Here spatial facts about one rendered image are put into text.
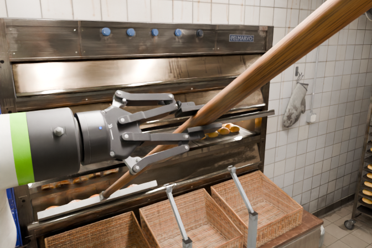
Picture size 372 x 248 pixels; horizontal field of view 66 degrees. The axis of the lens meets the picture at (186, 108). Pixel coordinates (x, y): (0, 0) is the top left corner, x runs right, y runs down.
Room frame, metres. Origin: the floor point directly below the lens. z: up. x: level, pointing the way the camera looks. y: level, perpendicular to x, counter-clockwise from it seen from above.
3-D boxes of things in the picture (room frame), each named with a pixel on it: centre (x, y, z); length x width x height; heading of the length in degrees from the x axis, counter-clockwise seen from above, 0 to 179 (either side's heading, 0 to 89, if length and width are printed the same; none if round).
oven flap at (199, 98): (1.92, 0.12, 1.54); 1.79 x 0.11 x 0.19; 121
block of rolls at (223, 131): (2.59, -0.15, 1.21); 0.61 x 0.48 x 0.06; 31
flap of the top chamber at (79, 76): (1.92, 0.12, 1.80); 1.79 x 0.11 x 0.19; 121
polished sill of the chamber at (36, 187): (1.94, 0.13, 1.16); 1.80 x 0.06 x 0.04; 121
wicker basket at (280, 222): (2.01, -0.55, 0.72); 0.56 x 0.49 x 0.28; 122
